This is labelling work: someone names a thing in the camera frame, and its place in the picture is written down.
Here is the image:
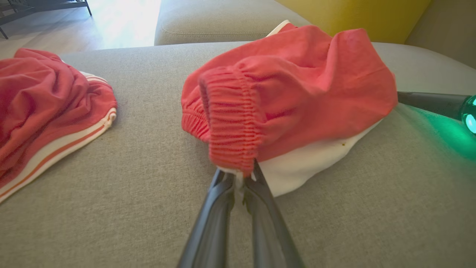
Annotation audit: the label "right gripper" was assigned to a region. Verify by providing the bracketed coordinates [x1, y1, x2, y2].
[397, 91, 476, 135]

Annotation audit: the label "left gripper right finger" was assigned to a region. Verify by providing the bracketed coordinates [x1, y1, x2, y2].
[244, 160, 305, 268]

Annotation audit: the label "grey sofa backrest frame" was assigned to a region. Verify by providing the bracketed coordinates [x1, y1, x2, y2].
[405, 0, 476, 70]

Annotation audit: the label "beige sofa seat cushion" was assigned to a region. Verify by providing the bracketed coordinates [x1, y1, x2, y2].
[154, 0, 311, 46]

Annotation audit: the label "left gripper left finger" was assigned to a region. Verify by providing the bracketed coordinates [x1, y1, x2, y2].
[178, 169, 237, 268]

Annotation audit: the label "red striped shorts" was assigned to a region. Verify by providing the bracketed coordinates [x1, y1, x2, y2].
[0, 48, 118, 204]

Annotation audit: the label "red shorts white trim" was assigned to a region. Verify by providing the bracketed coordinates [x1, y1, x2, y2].
[181, 20, 398, 198]

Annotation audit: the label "yellow sofa back cushion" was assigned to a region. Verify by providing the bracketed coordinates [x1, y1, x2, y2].
[275, 0, 432, 44]

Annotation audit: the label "black frame side table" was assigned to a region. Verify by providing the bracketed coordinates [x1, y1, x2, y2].
[0, 0, 93, 40]

